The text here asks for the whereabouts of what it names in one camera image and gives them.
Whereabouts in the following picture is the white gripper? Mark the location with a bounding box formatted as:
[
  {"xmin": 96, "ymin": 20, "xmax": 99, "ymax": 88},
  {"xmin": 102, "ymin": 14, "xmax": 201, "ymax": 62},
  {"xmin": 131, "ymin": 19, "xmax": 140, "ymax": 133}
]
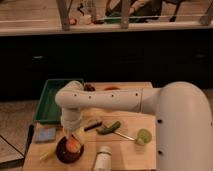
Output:
[{"xmin": 61, "ymin": 109, "xmax": 85, "ymax": 144}]

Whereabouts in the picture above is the orange red apple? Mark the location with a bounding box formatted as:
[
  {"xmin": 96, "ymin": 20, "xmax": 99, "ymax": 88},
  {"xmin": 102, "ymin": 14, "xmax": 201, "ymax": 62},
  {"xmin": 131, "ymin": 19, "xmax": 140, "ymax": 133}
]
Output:
[{"xmin": 66, "ymin": 138, "xmax": 81, "ymax": 153}]

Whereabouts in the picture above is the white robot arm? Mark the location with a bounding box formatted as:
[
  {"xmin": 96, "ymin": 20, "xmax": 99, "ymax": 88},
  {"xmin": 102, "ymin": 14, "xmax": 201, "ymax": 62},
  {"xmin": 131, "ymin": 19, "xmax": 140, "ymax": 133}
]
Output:
[{"xmin": 55, "ymin": 81, "xmax": 213, "ymax": 171}]

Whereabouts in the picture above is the dark purple bowl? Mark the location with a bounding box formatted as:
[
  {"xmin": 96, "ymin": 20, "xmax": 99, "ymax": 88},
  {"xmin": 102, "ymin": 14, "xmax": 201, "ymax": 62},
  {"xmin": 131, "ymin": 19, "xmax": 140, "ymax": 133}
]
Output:
[{"xmin": 56, "ymin": 137, "xmax": 84, "ymax": 164}]

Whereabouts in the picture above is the orange bowl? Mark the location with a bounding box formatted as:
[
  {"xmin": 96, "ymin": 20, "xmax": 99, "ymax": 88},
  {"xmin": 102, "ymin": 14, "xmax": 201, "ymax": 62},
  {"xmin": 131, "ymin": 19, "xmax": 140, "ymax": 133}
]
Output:
[{"xmin": 104, "ymin": 86, "xmax": 120, "ymax": 91}]

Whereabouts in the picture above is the black and wood brush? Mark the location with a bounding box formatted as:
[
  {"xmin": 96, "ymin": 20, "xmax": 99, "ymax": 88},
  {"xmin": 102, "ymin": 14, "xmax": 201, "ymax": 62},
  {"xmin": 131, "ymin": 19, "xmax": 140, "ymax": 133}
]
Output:
[{"xmin": 84, "ymin": 121, "xmax": 102, "ymax": 132}]

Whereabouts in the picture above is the blue sponge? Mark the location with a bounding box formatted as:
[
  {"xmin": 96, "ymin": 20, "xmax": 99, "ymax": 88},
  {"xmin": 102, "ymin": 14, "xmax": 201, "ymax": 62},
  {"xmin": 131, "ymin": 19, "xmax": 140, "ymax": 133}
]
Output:
[{"xmin": 34, "ymin": 128, "xmax": 56, "ymax": 143}]

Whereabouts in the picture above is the yellow banana toy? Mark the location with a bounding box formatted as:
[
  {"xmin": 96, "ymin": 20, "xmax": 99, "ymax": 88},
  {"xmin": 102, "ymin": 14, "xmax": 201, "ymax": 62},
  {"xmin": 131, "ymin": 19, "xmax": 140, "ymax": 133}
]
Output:
[{"xmin": 39, "ymin": 148, "xmax": 55, "ymax": 161}]

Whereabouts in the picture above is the green plastic tray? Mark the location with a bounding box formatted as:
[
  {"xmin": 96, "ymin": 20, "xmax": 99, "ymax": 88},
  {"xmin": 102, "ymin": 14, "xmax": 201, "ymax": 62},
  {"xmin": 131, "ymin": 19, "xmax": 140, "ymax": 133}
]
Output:
[{"xmin": 33, "ymin": 78, "xmax": 85, "ymax": 125}]

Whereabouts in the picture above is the green cucumber toy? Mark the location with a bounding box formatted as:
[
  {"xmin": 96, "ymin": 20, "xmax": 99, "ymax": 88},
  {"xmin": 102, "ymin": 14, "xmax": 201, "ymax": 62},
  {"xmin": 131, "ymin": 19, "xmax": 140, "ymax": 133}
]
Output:
[{"xmin": 97, "ymin": 121, "xmax": 121, "ymax": 135}]

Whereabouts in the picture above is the white cup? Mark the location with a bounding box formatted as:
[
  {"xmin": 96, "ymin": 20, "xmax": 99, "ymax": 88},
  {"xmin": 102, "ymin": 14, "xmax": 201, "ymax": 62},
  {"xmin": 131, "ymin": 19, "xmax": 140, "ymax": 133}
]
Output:
[{"xmin": 93, "ymin": 146, "xmax": 112, "ymax": 171}]

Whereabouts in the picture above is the brown grape bunch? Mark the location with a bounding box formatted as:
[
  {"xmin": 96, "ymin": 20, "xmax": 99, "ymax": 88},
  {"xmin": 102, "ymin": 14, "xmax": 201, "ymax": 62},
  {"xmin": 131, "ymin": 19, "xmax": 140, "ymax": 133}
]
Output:
[{"xmin": 84, "ymin": 84, "xmax": 96, "ymax": 91}]

